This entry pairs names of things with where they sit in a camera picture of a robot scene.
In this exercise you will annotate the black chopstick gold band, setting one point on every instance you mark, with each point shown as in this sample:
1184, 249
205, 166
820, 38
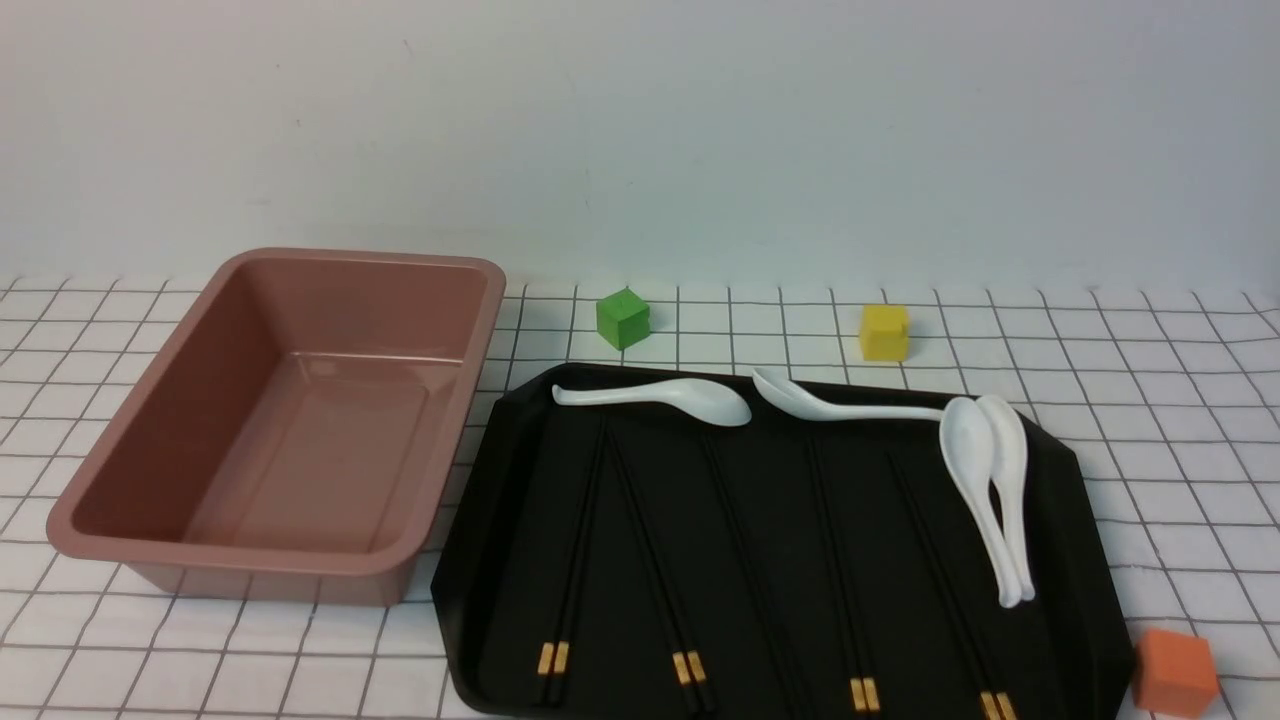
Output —
572, 560
950, 600
836, 576
656, 582
962, 605
703, 692
875, 705
585, 570

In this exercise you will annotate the green cube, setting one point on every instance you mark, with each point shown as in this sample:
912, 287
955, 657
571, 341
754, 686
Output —
623, 319

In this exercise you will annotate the white spoon left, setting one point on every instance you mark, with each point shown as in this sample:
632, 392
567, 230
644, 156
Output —
707, 401

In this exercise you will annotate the black serving tray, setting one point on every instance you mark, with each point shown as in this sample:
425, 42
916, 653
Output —
541, 590

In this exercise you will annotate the yellow cube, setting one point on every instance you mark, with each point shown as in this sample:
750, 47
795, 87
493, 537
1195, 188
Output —
884, 334

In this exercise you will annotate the white spoon right inner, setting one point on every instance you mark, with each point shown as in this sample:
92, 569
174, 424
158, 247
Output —
968, 449

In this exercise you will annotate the pink rectangular plastic bin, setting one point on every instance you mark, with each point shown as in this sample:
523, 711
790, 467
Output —
293, 437

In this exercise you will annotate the white spoon right outer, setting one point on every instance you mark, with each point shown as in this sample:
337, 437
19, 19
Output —
1010, 478

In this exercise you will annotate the orange cube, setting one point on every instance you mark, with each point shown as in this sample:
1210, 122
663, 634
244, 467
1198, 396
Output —
1175, 674

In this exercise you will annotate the white spoon with long handle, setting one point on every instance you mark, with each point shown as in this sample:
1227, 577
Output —
790, 398

